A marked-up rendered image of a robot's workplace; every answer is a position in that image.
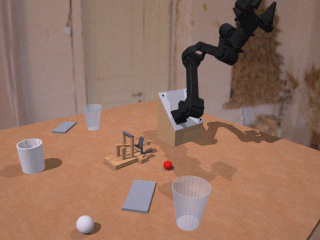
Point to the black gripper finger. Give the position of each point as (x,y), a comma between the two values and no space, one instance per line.
(269,13)
(254,3)

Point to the white ball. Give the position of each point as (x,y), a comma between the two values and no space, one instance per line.
(85,224)

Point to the dark red ball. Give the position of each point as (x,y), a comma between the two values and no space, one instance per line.
(167,164)

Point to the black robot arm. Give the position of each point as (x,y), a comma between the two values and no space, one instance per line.
(230,45)

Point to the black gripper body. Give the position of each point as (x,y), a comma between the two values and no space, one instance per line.
(249,23)

